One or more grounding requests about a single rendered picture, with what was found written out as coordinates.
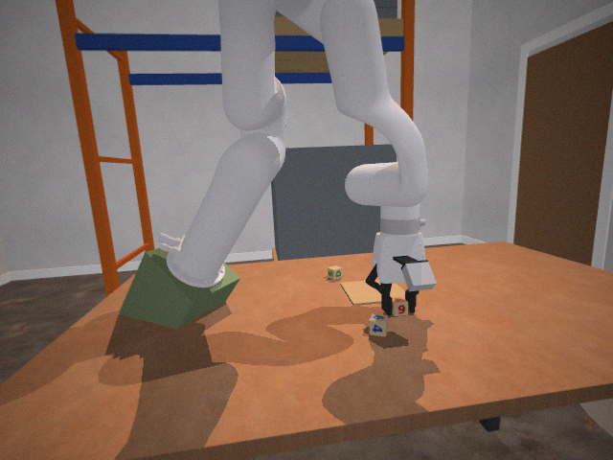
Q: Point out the beige letter block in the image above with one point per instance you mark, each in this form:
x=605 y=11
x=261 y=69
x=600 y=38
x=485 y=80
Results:
x=399 y=306
x=378 y=324
x=335 y=272

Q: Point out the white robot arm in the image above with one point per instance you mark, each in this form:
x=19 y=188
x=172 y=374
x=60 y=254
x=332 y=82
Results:
x=253 y=97

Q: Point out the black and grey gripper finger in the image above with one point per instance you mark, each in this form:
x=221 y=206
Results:
x=384 y=289
x=411 y=298

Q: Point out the tan flat mat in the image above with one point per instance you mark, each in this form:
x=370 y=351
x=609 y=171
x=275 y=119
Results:
x=360 y=293

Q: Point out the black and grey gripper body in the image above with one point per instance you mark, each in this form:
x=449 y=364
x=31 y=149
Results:
x=388 y=246

